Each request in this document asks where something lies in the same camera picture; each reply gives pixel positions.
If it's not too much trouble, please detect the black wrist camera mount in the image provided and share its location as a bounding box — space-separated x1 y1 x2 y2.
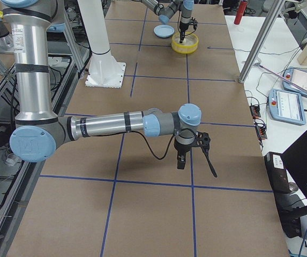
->
192 131 211 154

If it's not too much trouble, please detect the black computer box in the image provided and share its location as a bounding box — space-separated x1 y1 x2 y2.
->
264 152 290 194

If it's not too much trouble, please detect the lower orange black connector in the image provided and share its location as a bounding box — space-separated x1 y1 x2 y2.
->
254 123 267 140

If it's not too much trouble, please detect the teach pendant tablet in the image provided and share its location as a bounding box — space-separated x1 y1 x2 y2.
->
268 88 306 125
282 67 307 97

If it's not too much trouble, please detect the upper orange black connector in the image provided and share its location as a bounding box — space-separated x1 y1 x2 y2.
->
250 104 261 119

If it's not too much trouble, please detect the upper teach pendant tablet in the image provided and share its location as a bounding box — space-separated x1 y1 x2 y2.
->
282 67 307 97

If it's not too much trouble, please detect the orange black connector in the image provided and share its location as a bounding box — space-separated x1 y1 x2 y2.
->
254 123 267 140
250 104 261 119

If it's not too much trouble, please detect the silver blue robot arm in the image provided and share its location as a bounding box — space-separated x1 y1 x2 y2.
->
0 1 209 169
140 0 198 43

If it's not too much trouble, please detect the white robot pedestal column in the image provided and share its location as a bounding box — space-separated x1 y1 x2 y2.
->
78 0 126 88

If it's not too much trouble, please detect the aluminium frame post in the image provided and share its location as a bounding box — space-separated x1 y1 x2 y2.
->
238 0 285 84

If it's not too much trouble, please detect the lower teach pendant tablet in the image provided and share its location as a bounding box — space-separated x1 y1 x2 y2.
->
268 88 306 125

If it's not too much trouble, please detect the white steamed bun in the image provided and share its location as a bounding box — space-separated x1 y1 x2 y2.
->
181 37 193 46

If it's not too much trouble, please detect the red cylinder bottle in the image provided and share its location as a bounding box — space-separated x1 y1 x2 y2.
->
234 0 248 25

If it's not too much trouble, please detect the pink metal rod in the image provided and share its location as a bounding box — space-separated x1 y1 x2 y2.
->
253 63 307 94

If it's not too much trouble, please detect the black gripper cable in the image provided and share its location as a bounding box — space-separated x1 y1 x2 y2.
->
128 127 218 178

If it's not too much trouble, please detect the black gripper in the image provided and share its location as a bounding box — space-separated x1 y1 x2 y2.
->
174 132 194 169
179 22 189 44

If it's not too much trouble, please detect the yellow steamer basket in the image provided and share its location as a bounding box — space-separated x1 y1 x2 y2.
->
171 33 199 54

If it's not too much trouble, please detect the light blue plate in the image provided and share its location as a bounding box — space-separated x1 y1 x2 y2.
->
153 25 175 38

